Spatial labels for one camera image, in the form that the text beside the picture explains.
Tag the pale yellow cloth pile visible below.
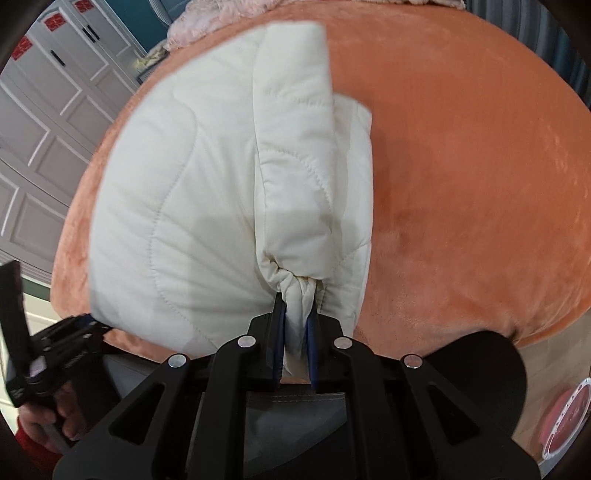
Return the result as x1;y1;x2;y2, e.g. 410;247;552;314
134;46;169;75

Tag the pink floral quilt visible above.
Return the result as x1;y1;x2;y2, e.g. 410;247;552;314
166;0;467;51

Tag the person's left hand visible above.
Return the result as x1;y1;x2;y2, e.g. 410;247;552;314
19;387;89;457

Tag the white room door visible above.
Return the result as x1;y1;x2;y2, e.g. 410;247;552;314
21;288;70;340

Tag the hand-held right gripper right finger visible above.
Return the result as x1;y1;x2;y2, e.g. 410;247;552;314
306;305;541;480

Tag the pink round plastic basket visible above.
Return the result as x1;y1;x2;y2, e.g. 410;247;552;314
542;377;591;462

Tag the person's left forearm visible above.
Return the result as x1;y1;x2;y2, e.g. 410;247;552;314
16;427;62;480

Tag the white panelled wardrobe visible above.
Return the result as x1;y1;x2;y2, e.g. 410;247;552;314
0;0;146;278

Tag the orange plush bed blanket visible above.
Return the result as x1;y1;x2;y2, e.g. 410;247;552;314
50;0;591;365

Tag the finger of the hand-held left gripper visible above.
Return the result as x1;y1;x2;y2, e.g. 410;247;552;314
34;313;114;371

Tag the cream quilted jacket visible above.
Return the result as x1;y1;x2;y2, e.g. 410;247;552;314
88;22;374;385

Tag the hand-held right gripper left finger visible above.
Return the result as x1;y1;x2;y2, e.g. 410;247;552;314
53;294;284;480

